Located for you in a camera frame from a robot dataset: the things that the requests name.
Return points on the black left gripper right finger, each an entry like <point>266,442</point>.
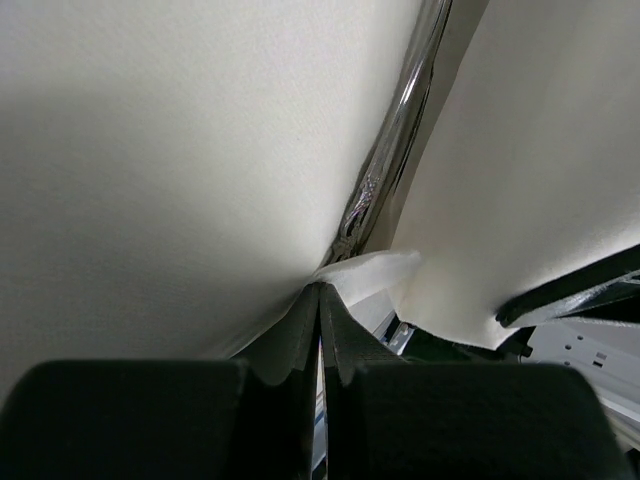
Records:
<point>388,418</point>

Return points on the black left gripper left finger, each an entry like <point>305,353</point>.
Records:
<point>248,417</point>

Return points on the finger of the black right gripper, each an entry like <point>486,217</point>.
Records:
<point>611,298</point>

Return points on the ornate silver fork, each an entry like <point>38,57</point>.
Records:
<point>387,158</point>

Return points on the white paper napkin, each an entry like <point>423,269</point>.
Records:
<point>172,172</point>

